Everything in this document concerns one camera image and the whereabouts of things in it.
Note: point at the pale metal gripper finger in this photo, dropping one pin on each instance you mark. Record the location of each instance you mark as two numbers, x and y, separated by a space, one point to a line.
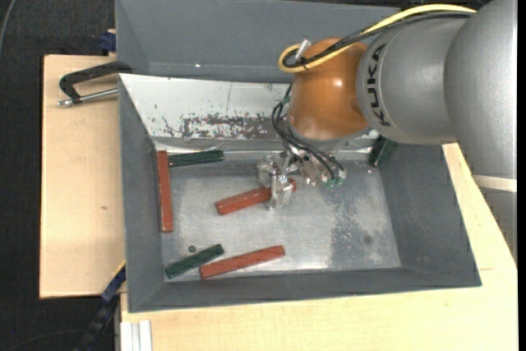
280 201
286 184

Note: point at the red-brown block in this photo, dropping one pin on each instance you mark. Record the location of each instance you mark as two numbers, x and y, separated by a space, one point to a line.
242 261
242 200
165 193

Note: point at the grey metal bin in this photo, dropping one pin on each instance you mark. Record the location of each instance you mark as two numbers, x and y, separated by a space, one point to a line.
255 33

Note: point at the pale flat board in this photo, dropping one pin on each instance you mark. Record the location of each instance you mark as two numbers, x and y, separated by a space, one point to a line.
82 176

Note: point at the dark green flat block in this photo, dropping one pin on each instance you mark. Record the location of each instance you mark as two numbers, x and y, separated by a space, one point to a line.
195 260
195 158
384 154

